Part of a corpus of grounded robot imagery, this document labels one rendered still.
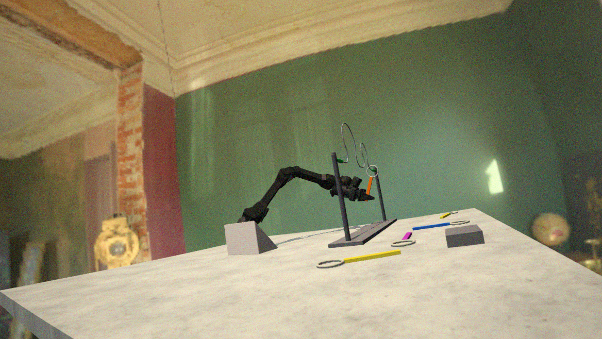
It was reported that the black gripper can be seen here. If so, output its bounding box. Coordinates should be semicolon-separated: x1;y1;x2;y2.
343;186;375;201

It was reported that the magenta handle with grey loop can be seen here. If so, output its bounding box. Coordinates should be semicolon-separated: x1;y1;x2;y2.
391;232;415;247

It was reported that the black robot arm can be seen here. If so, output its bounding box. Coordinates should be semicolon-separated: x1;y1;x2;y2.
237;166;362;224

